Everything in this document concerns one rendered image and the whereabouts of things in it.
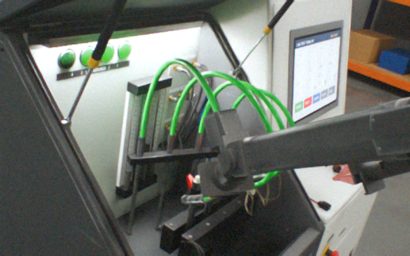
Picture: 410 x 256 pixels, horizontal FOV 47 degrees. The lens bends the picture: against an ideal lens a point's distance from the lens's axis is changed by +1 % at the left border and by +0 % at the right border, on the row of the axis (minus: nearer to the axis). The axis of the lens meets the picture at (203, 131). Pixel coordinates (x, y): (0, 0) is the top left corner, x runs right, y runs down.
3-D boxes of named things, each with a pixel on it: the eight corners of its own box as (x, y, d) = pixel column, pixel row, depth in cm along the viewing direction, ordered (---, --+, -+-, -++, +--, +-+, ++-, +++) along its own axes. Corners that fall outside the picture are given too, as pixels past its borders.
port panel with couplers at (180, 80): (165, 146, 147) (180, 51, 134) (157, 142, 148) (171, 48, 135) (190, 135, 157) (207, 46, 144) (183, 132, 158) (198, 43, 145)
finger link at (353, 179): (335, 156, 113) (368, 145, 105) (345, 185, 112) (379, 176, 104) (317, 162, 108) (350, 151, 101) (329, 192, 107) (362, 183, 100)
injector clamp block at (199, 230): (183, 287, 125) (192, 241, 118) (155, 267, 129) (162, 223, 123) (249, 233, 151) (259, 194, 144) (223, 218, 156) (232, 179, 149)
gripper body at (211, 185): (196, 165, 92) (200, 156, 85) (247, 158, 93) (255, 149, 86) (202, 198, 90) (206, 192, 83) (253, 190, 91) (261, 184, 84)
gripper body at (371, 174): (362, 145, 106) (390, 136, 100) (379, 189, 105) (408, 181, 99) (345, 151, 102) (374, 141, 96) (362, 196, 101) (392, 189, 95)
